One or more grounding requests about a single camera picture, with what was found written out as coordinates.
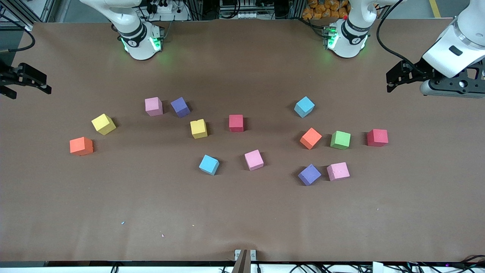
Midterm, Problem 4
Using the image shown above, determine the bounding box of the white power strip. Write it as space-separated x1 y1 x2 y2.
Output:
149 0 190 22

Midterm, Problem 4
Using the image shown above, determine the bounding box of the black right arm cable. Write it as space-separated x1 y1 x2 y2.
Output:
0 13 36 52

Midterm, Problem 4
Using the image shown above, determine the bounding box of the green foam cube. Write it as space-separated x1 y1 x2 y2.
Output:
330 130 351 150

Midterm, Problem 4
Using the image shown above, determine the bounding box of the bag of orange items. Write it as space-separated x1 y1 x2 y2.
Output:
302 0 351 20

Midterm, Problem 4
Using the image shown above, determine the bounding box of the metal clamp bracket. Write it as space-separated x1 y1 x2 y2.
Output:
232 249 257 273

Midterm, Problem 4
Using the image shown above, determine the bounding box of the grey equipment rack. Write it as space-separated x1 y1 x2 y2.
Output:
219 0 277 19

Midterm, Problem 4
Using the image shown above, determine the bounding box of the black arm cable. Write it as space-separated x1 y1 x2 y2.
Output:
0 13 36 52
376 0 427 74

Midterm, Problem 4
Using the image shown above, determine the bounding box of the aluminium frame strut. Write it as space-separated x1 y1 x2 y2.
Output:
0 0 57 31

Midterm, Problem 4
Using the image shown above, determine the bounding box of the orange foam cube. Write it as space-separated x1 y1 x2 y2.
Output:
299 127 323 150
69 136 94 156

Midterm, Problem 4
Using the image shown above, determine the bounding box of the pink foam cube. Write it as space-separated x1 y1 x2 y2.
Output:
327 162 350 181
244 149 264 171
145 97 164 117

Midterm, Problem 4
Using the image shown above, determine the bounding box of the blue foam cube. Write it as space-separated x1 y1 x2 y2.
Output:
294 96 316 118
199 154 220 176

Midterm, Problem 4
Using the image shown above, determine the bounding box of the yellow foam cube with notch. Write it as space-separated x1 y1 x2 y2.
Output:
190 119 208 139

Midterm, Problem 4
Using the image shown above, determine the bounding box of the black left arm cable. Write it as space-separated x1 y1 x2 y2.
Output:
376 0 427 74

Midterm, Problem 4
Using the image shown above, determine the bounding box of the purple foam cube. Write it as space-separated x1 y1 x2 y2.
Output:
170 97 191 118
297 164 322 186

